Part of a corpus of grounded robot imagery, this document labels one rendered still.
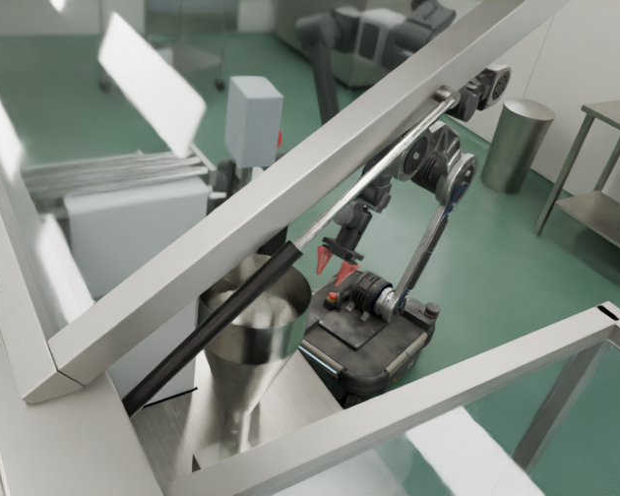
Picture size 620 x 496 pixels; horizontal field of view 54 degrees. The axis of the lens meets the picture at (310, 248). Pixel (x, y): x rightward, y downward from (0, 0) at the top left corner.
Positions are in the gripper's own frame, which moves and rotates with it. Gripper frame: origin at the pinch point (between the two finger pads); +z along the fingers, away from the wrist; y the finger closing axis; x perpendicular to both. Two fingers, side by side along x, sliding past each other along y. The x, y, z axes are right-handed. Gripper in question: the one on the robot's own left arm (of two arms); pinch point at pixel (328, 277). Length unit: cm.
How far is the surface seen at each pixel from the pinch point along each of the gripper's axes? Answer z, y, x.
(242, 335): -7, 31, -83
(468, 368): -17, 54, -82
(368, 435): -10, 51, -93
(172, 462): 41, 7, -42
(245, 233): -22, 40, -106
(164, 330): 17.7, -6.7, -45.1
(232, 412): 8, 28, -70
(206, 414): 34.4, 2.8, -30.8
